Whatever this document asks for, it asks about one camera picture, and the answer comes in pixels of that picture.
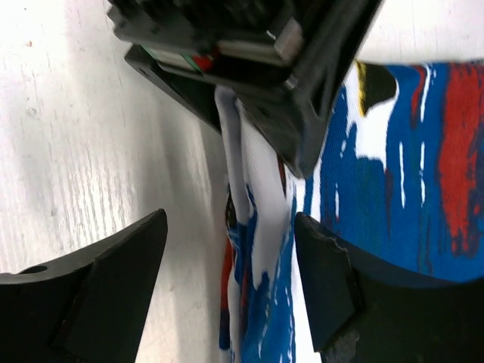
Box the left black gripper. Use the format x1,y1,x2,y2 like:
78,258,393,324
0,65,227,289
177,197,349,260
107,1,380,178

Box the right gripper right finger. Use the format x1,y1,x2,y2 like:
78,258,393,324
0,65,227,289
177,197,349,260
294,213,483,362

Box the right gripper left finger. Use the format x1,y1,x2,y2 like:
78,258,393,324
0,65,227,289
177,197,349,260
1,209,168,362

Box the blue white red patterned trousers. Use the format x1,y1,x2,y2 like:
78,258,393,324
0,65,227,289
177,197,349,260
215,62,483,362

